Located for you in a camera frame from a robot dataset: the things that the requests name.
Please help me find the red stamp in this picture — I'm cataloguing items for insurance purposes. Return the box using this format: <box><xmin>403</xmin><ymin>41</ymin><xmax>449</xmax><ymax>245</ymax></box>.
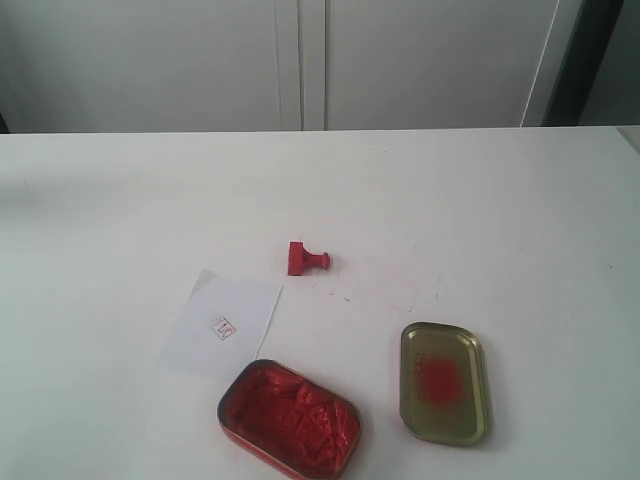
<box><xmin>287</xmin><ymin>241</ymin><xmax>331</xmax><ymax>276</ymax></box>

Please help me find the red ink tin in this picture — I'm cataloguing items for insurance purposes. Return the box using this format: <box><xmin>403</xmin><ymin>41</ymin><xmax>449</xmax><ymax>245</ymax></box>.
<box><xmin>217</xmin><ymin>359</ymin><xmax>362</xmax><ymax>479</ymax></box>

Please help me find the white paper sheet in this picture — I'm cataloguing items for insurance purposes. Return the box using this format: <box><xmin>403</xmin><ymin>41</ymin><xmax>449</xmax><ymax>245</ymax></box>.
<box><xmin>159</xmin><ymin>270</ymin><xmax>281</xmax><ymax>383</ymax></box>

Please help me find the gold tin lid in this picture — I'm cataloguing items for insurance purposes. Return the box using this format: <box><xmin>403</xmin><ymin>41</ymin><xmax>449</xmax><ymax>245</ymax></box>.
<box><xmin>399</xmin><ymin>322</ymin><xmax>492</xmax><ymax>447</ymax></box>

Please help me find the white cabinet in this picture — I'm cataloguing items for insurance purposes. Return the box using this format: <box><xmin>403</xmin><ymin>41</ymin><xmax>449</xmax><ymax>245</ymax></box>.
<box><xmin>1</xmin><ymin>1</ymin><xmax>558</xmax><ymax>133</ymax></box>

